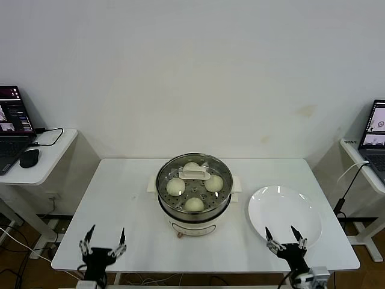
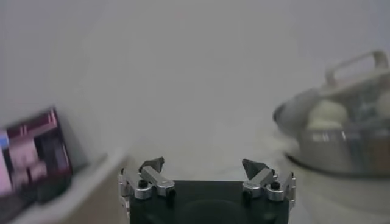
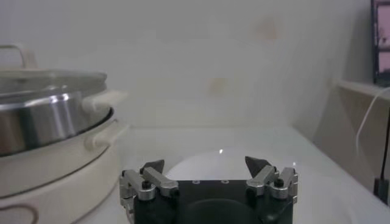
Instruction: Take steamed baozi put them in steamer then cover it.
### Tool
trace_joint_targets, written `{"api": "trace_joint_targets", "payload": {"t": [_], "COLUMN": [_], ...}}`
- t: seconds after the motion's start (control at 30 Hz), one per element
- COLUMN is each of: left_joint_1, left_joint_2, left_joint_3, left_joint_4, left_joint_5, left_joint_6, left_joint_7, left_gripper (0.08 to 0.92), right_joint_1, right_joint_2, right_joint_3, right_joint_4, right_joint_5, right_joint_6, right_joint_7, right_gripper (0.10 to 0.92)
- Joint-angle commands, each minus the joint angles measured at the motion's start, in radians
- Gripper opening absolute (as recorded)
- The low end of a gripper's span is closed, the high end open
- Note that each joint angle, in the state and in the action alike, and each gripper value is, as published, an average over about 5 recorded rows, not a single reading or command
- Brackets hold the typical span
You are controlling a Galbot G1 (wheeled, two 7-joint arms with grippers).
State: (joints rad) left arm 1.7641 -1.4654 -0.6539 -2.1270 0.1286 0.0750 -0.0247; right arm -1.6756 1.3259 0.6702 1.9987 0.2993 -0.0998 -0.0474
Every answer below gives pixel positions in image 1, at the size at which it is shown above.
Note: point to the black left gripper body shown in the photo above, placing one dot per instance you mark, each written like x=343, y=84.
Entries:
x=97, y=260

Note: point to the round glass pot lid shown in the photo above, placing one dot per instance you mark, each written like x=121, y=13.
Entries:
x=195, y=174

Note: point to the cream electric cooker pot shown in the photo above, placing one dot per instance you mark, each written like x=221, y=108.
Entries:
x=195, y=227

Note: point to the black laptop with red screen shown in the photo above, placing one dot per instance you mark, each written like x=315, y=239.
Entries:
x=12, y=144

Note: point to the white steamed baozi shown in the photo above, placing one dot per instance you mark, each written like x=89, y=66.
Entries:
x=214, y=184
x=176, y=187
x=190, y=166
x=194, y=205

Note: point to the white side table with mouse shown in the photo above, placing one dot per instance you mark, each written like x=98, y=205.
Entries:
x=57, y=153

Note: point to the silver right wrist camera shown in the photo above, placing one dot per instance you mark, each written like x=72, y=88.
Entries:
x=319, y=275

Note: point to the white wall socket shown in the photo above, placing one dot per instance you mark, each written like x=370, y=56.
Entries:
x=54, y=197

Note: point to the black computer mouse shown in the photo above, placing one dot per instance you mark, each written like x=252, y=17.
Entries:
x=29, y=158

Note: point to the black laptop with grey screen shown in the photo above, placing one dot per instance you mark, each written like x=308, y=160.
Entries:
x=376, y=144

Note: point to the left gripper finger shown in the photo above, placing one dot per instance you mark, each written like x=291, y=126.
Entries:
x=86, y=242
x=120, y=245

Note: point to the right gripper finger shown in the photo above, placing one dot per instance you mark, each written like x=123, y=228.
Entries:
x=272, y=242
x=299, y=239

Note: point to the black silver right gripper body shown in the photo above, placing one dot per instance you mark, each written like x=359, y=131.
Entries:
x=293, y=256

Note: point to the perforated steel steamer basket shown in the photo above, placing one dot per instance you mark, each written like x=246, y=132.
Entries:
x=195, y=192

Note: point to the white round plate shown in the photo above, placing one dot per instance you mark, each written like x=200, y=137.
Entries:
x=282, y=210

